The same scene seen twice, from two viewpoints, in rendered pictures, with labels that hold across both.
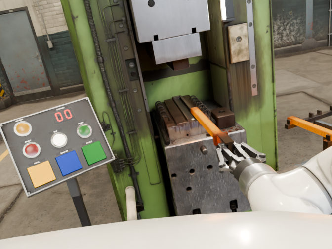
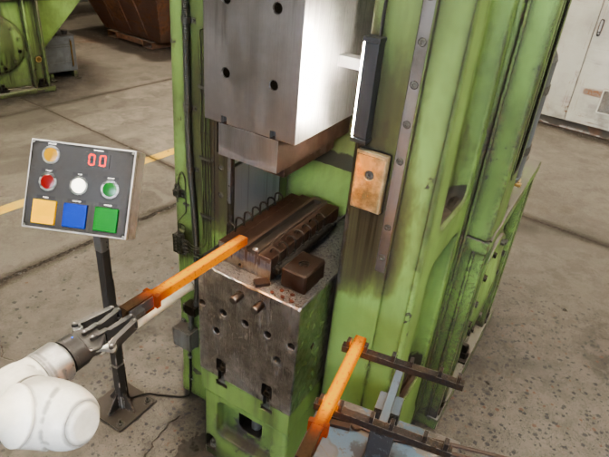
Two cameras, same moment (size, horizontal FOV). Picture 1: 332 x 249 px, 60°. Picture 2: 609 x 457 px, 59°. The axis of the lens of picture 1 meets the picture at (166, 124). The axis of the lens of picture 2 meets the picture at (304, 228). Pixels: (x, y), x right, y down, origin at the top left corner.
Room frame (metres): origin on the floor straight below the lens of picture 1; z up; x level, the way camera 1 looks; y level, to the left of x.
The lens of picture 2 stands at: (0.18, -1.01, 1.89)
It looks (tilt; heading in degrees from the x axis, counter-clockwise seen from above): 31 degrees down; 34
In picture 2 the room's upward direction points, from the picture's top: 5 degrees clockwise
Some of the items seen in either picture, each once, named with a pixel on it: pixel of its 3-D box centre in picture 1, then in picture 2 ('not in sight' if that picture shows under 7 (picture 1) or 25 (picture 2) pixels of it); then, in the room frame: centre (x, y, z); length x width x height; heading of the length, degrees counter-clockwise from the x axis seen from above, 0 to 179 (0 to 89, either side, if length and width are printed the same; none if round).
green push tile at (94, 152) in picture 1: (94, 152); (106, 219); (1.03, 0.30, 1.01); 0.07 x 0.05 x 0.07; 120
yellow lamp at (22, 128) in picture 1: (22, 128); (51, 154); (1.00, 0.51, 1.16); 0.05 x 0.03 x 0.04; 95
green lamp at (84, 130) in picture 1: (84, 130); (110, 189); (1.07, 0.32, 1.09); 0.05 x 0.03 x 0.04; 95
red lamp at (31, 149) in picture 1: (31, 149); (47, 181); (0.97, 0.49, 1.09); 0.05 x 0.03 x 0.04; 95
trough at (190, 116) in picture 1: (184, 106); (288, 223); (1.43, -0.11, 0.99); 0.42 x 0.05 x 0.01; 5
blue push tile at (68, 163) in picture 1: (68, 163); (75, 216); (0.98, 0.38, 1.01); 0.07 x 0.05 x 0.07; 120
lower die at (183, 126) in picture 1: (180, 114); (282, 229); (1.43, -0.09, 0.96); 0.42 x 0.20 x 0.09; 5
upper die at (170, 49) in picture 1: (169, 44); (288, 127); (1.43, -0.09, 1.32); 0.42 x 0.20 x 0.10; 5
